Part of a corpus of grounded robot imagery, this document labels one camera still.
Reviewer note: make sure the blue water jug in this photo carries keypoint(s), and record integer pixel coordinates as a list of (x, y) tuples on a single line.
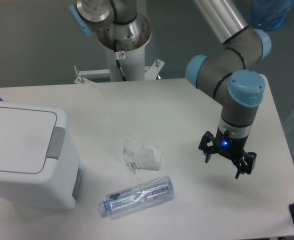
[(269, 15)]

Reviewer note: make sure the white plastic trash can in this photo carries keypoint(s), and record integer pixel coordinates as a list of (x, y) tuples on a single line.
[(39, 163)]

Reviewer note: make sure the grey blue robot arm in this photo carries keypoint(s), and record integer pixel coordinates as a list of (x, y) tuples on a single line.
[(226, 78)]

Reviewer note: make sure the crushed clear plastic bottle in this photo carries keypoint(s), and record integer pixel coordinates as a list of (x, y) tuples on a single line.
[(137, 197)]

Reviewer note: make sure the crumpled clear plastic bag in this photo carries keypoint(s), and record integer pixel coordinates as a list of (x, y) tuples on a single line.
[(141, 156)]

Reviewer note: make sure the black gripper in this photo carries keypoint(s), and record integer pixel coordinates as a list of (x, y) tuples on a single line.
[(229, 142)]

